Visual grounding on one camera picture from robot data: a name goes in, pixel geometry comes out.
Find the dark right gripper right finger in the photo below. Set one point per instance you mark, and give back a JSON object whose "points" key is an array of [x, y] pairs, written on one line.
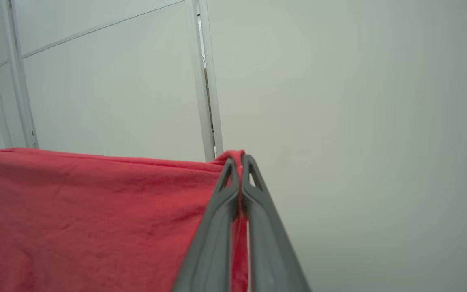
{"points": [[270, 243]]}

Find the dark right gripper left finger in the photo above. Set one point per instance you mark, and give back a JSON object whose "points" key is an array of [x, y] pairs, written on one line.
{"points": [[213, 243]]}

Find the red basketball jersey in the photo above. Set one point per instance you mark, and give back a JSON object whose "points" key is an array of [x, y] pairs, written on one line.
{"points": [[75, 223]]}

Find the grey partition post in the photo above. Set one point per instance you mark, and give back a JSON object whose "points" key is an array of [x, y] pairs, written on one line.
{"points": [[216, 121], [18, 81], [201, 101]]}

